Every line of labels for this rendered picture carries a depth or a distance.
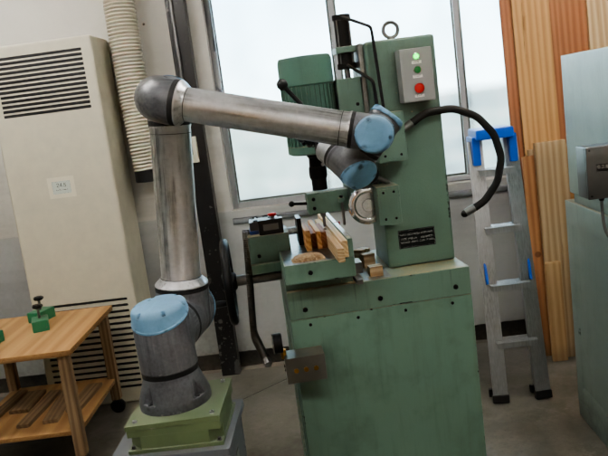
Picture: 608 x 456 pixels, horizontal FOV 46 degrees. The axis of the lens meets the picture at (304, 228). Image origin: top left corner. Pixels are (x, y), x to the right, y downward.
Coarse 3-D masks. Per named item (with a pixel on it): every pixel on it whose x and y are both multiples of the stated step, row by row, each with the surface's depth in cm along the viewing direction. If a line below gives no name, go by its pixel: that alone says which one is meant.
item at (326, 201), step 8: (312, 192) 238; (320, 192) 236; (328, 192) 236; (336, 192) 236; (344, 192) 236; (312, 200) 235; (320, 200) 236; (328, 200) 236; (336, 200) 236; (312, 208) 236; (320, 208) 236; (328, 208) 237; (336, 208) 237; (344, 208) 237
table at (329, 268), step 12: (288, 252) 230; (300, 252) 228; (324, 252) 223; (252, 264) 234; (264, 264) 233; (276, 264) 233; (288, 264) 213; (300, 264) 212; (312, 264) 212; (324, 264) 213; (336, 264) 213; (348, 264) 214; (288, 276) 212; (300, 276) 213; (312, 276) 213; (324, 276) 213; (336, 276) 214; (348, 276) 214
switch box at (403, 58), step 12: (420, 48) 218; (396, 60) 222; (408, 60) 218; (408, 72) 219; (420, 72) 219; (432, 72) 220; (408, 84) 219; (432, 84) 220; (408, 96) 220; (432, 96) 220
